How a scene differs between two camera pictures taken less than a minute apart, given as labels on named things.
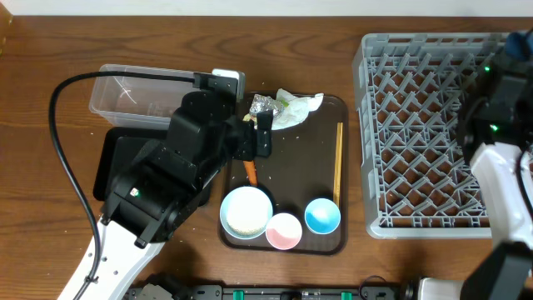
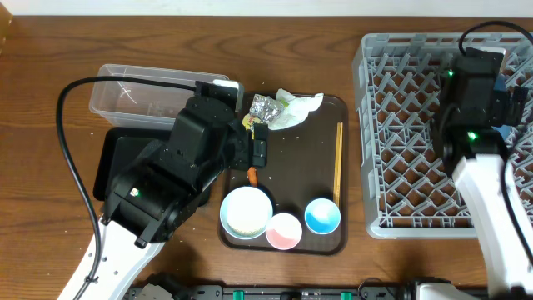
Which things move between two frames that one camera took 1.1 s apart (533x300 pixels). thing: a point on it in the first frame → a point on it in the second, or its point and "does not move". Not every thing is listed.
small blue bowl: x=322 y=216 does not move
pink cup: x=283 y=231 does not move
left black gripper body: x=240 y=138 does not move
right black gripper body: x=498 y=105 → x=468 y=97
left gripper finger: x=264 y=133 → x=260 y=145
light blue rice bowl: x=246 y=212 does not move
